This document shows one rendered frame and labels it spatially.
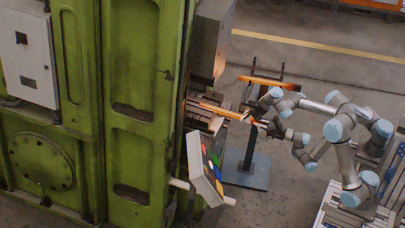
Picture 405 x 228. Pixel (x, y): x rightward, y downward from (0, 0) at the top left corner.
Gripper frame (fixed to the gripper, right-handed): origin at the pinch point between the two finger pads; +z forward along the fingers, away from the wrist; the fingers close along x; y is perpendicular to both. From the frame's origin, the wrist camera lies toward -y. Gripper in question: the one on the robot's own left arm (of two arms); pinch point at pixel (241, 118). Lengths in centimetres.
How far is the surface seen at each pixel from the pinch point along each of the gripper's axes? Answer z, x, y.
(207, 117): 11.3, -7.9, -17.2
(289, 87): -13.8, 40.3, 16.8
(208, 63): -31, -17, -42
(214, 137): 14.1, -15.5, -6.1
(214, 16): -56, -14, -57
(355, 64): 54, 247, 109
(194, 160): -12, -64, -17
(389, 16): 37, 361, 127
